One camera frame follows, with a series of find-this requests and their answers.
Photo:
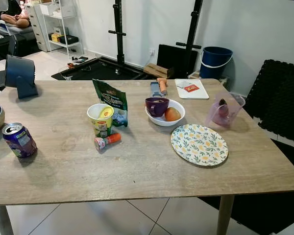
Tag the black flat panel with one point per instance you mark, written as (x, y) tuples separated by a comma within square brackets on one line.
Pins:
[(171, 58)]

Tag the black box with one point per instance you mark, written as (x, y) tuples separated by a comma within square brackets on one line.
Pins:
[(68, 39)]

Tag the spice bottle with orange cap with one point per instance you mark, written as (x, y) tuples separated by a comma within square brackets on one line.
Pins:
[(108, 140)]

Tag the black rack post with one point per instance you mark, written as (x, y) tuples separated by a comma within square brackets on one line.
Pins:
[(118, 34), (192, 34)]

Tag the wooden table leg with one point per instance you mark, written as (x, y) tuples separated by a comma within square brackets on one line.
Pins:
[(1, 220), (225, 214)]

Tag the pink transparent measuring jug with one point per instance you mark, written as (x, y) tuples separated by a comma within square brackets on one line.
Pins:
[(224, 110)]

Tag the red packet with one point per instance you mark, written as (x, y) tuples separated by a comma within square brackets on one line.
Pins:
[(190, 88)]

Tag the grey kitchen utensil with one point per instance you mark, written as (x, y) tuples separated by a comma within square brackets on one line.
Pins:
[(156, 90)]

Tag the seated person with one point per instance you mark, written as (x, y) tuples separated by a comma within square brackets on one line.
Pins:
[(17, 19)]

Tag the black gym platform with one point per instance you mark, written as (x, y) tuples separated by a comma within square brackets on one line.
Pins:
[(103, 71)]

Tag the purple soda can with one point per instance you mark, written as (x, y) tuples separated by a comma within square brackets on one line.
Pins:
[(19, 140)]

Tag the wooden crate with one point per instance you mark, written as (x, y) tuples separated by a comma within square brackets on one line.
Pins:
[(224, 81)]

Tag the yellow box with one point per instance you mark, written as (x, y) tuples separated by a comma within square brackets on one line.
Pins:
[(55, 37)]

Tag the black floor mat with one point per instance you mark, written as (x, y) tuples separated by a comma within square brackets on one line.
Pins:
[(264, 215)]

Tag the blue bucket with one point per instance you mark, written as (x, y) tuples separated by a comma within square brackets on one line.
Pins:
[(215, 62)]

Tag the white drawer cabinet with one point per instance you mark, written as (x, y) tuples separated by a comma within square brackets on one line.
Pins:
[(36, 27)]

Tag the brown wooden block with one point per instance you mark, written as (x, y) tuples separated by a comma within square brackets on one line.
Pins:
[(157, 71)]

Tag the green snack bag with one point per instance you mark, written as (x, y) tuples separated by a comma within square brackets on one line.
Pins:
[(111, 98)]

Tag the floral oval plate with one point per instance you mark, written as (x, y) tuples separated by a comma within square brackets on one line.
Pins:
[(199, 144)]

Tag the purple cup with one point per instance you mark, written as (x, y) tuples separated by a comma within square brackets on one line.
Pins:
[(157, 106)]

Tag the dark blue desk fan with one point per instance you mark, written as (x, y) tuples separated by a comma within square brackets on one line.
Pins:
[(20, 73)]

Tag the white cutting board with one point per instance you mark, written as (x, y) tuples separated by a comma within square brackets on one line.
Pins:
[(198, 93)]

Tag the black foam mat panel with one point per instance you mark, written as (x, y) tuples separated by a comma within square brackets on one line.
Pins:
[(279, 100)]

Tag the orange fruit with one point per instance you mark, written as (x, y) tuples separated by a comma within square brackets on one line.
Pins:
[(172, 114)]

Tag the orange stick-shaped item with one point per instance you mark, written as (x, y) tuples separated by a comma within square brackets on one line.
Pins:
[(162, 84)]

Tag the wide white bowl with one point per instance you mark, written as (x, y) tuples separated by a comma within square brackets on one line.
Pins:
[(165, 121)]

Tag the yellow instant noodle cup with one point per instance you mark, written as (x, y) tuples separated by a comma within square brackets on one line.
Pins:
[(100, 119)]

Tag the white shelf unit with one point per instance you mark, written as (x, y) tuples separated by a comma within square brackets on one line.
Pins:
[(63, 22)]

